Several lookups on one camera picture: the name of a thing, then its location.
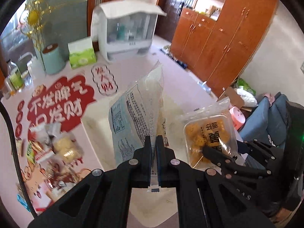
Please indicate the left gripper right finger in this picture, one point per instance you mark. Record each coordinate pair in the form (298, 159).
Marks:
(203, 199)

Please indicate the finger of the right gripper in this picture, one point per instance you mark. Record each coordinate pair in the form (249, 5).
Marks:
(260, 155)
(228, 164)

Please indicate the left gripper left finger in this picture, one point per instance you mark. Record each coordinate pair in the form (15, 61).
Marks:
(102, 198)

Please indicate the yellow egg yolk pastry tray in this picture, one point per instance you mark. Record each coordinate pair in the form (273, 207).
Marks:
(212, 127)

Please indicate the clear bag rice crackers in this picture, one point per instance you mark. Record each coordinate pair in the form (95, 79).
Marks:
(67, 150)

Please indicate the large light blue snack bag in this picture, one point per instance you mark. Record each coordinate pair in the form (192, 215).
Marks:
(134, 114)

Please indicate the brown and grey snack packet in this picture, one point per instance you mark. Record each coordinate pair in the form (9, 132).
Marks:
(58, 181)

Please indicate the red and white snack bag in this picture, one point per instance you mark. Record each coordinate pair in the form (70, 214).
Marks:
(40, 145)

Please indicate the pink plastic stool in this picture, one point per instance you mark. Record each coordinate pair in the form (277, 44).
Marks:
(238, 117)

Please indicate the white plastic storage bin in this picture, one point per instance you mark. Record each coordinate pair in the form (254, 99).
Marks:
(148, 208)

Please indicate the cardboard box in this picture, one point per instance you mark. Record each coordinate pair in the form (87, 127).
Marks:
(235, 99)

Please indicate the blue small snack packet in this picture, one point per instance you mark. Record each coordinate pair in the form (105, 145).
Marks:
(22, 201)

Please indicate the pink printed tablecloth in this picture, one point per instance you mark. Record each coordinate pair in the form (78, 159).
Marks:
(80, 100)

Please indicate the wooden cabinet unit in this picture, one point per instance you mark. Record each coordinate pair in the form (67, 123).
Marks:
(217, 51)

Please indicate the white squeeze bottle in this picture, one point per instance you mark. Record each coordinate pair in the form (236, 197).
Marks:
(34, 66)

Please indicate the teal canister brown lid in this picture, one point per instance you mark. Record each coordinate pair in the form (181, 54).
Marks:
(52, 59)

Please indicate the green tissue box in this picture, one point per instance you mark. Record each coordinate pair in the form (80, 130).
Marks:
(81, 53)

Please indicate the clear bottle green label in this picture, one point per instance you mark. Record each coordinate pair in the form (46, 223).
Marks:
(14, 75)

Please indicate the white bottle sterilizer appliance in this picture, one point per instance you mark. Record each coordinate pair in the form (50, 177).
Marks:
(124, 28)

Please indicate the glass sliding door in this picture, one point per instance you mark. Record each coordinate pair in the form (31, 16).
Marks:
(37, 23)

